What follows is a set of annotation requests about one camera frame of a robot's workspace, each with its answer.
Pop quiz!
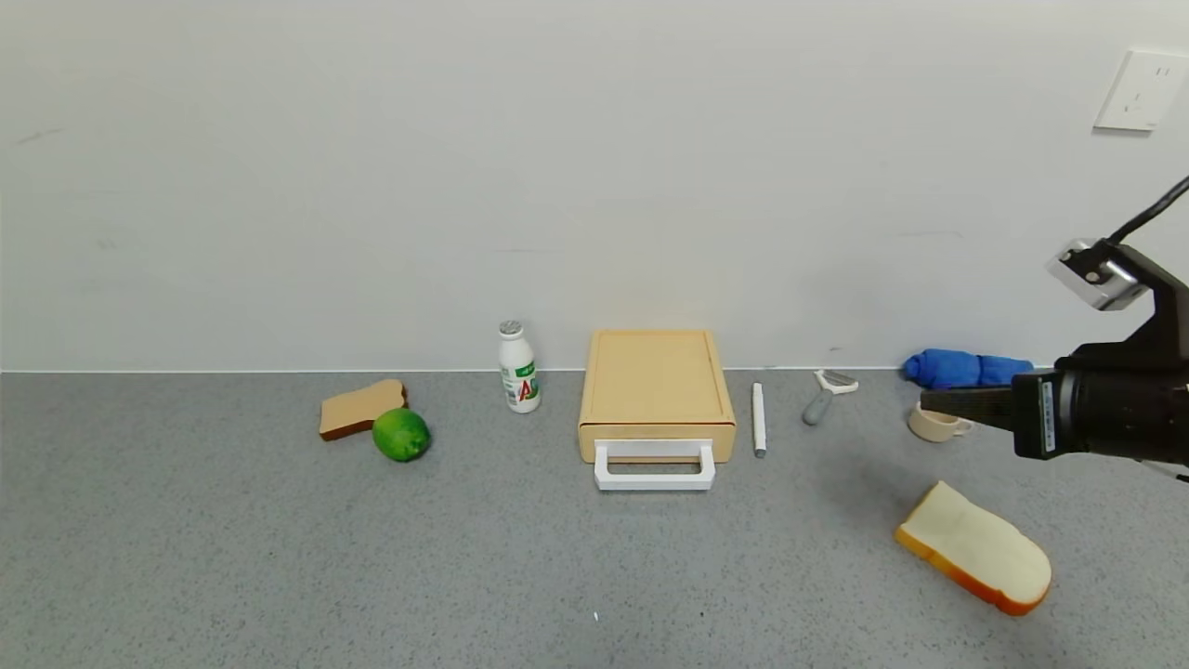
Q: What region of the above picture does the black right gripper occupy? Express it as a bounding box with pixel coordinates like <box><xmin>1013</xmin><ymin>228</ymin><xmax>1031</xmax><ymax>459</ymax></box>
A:
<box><xmin>920</xmin><ymin>368</ymin><xmax>1189</xmax><ymax>466</ymax></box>

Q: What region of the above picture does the yellow drawer case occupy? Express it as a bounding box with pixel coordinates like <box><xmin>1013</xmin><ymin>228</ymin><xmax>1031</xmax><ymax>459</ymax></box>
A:
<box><xmin>578</xmin><ymin>329</ymin><xmax>738</xmax><ymax>432</ymax></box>

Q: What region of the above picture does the rolled blue cloth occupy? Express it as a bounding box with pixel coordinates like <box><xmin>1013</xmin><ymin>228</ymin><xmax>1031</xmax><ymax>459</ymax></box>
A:
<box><xmin>902</xmin><ymin>348</ymin><xmax>1035</xmax><ymax>391</ymax></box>

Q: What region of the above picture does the beige cup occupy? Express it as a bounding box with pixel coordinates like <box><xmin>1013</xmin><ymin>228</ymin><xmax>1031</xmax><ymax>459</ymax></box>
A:
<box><xmin>908</xmin><ymin>400</ymin><xmax>975</xmax><ymax>444</ymax></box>

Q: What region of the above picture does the white bread slice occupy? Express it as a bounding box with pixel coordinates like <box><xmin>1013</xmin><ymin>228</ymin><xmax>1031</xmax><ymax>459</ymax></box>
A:
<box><xmin>894</xmin><ymin>480</ymin><xmax>1054</xmax><ymax>618</ymax></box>

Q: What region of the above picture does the white milk bottle green label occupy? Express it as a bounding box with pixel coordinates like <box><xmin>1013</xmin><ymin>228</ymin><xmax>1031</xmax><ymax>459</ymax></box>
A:
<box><xmin>498</xmin><ymin>320</ymin><xmax>542</xmax><ymax>414</ymax></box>

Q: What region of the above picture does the green lime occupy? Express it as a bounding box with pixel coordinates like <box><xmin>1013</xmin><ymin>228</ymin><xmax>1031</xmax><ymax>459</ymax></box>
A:
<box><xmin>372</xmin><ymin>407</ymin><xmax>432</xmax><ymax>463</ymax></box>

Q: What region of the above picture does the brown toast slice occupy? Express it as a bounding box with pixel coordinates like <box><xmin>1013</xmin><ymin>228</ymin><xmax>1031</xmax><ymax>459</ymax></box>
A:
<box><xmin>319</xmin><ymin>378</ymin><xmax>409</xmax><ymax>442</ymax></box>

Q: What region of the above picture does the grey handled peeler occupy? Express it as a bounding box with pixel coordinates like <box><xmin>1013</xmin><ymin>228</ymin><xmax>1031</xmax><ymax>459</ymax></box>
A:
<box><xmin>801</xmin><ymin>369</ymin><xmax>860</xmax><ymax>427</ymax></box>

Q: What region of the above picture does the black camera cable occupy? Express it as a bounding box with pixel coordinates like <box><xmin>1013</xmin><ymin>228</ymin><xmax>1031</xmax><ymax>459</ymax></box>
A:
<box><xmin>1106</xmin><ymin>175</ymin><xmax>1189</xmax><ymax>246</ymax></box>

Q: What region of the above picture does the white wall socket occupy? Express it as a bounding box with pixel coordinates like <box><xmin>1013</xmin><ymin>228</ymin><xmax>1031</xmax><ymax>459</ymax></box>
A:
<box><xmin>1093</xmin><ymin>49</ymin><xmax>1189</xmax><ymax>133</ymax></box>

